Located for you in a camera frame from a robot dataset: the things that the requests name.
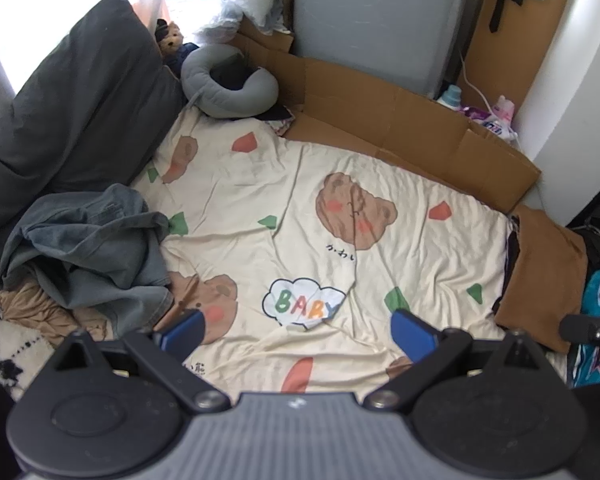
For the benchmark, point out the blue denim pants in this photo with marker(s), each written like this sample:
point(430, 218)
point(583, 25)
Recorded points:
point(90, 240)

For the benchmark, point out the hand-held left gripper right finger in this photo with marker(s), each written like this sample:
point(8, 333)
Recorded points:
point(412, 337)

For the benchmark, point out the purple packet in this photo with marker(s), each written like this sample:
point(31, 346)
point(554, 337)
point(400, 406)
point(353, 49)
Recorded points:
point(475, 111)

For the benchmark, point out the brown cardboard sheet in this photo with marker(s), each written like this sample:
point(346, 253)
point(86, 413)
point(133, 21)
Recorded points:
point(380, 115)

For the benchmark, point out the blue cap detergent bottle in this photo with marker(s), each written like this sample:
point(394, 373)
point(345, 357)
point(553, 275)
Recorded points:
point(450, 97)

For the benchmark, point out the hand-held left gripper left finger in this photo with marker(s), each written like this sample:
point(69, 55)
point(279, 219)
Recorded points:
point(182, 332)

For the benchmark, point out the beige cloth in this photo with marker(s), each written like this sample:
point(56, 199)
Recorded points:
point(30, 305)

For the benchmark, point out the brown wooden board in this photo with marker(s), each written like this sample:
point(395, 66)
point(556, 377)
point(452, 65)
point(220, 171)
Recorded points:
point(520, 50)

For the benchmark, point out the detergent bottles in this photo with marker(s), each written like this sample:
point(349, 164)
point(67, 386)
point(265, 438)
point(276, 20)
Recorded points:
point(463, 67)

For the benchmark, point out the black and white blanket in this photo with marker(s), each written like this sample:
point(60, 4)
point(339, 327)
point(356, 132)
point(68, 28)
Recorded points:
point(5, 355)

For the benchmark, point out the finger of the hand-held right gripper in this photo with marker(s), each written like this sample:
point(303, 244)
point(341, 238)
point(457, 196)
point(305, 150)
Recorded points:
point(587, 331)

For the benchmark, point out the brown folded garment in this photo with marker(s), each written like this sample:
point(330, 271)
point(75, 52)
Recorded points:
point(540, 280)

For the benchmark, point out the floral patterned cloth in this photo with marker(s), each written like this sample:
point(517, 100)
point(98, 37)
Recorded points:
point(277, 117)

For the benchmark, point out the grey neck pillow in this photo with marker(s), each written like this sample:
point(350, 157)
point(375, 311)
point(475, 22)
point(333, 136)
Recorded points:
point(200, 80)

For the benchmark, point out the cream bear print bed sheet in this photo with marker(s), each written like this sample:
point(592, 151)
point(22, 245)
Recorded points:
point(290, 240)

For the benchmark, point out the pink detergent bottle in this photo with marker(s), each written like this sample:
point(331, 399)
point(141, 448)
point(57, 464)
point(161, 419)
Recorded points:
point(502, 110)

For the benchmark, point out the brown teddy bear toy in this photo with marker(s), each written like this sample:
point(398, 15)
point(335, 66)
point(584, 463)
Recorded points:
point(171, 40)

